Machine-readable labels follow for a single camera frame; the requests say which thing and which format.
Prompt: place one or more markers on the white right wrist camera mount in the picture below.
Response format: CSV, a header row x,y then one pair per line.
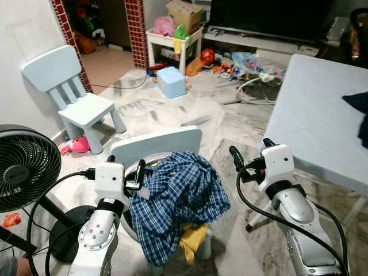
x,y
278,167

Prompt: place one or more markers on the light blue folding table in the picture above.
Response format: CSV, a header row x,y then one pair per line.
x,y
316,115

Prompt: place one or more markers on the small red toy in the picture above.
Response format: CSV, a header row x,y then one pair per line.
x,y
11,219

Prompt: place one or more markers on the orange plastic bag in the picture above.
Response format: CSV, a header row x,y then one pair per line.
x,y
194,67

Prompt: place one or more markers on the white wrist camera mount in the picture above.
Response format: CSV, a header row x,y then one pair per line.
x,y
109,181
278,167

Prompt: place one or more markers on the black television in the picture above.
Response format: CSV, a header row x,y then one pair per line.
x,y
270,17

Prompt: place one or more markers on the pink toy bag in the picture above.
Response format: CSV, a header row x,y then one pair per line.
x,y
164,26

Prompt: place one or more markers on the yellow hanging cloth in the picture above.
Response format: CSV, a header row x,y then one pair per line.
x,y
177,46

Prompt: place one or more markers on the white television stand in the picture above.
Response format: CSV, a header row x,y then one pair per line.
x,y
259,43

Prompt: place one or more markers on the black standing fan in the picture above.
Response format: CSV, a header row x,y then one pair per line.
x,y
26,167

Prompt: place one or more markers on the orange ball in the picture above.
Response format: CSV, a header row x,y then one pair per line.
x,y
207,56

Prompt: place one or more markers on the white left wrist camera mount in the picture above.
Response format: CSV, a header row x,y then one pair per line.
x,y
109,181

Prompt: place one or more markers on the green toy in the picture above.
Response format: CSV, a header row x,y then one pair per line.
x,y
181,33

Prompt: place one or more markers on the blue plaid shirt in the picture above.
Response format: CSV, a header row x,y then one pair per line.
x,y
178,195

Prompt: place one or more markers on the pale blue kids chair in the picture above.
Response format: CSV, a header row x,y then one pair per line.
x,y
161,141
80,109

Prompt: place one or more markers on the pink plush toy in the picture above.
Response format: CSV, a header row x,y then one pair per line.
x,y
77,145

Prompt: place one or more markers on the red brick pillar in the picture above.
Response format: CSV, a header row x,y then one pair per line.
x,y
136,34
69,40

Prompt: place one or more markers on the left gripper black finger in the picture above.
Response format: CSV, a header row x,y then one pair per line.
x,y
111,159
141,172

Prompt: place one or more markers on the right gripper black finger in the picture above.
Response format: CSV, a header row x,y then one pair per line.
x,y
237,157
268,143

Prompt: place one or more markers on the baby bouncer with white frame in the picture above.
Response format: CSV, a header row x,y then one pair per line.
x,y
250,63

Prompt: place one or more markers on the brown cardboard box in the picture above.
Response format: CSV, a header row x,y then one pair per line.
x,y
185,14

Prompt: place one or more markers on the light blue plastic stool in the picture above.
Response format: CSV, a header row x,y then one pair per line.
x,y
172,83

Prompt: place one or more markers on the navy cloth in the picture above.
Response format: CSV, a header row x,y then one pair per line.
x,y
357,102

